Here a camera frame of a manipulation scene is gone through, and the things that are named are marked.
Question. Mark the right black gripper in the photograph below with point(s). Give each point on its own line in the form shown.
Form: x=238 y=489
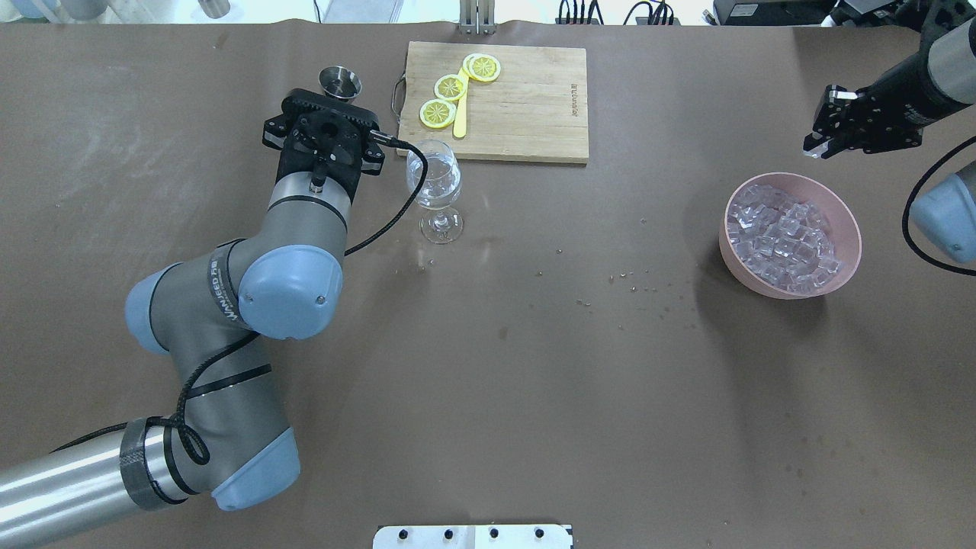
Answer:
x=898 y=97

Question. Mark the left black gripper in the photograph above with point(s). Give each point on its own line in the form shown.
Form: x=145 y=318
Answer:
x=272 y=133

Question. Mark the steel jigger cup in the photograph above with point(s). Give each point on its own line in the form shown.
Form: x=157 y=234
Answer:
x=340 y=83

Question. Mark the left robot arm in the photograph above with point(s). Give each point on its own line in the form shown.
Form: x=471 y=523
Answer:
x=229 y=435

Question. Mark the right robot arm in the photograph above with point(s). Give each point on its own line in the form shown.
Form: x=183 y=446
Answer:
x=935 y=82

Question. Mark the pink bowl of ice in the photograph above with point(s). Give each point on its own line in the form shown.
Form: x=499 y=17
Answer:
x=788 y=237

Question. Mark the clear wine glass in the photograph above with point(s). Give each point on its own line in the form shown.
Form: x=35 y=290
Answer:
x=440 y=222

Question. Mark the middle lemon slice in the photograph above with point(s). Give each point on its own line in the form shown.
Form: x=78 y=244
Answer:
x=451 y=87

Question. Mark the small steel canister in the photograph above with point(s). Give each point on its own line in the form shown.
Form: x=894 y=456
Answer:
x=215 y=9

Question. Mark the far lemon slice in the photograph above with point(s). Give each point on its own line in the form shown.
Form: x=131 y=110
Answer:
x=482 y=67

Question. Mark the bamboo cutting board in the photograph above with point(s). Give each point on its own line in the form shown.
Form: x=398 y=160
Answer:
x=536 y=111

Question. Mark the lemon slice near handle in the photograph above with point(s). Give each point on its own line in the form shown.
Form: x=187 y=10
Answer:
x=437 y=113

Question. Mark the aluminium frame post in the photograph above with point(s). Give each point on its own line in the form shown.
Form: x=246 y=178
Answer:
x=477 y=17

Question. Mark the white camera mast base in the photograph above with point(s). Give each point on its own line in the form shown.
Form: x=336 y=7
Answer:
x=475 y=536

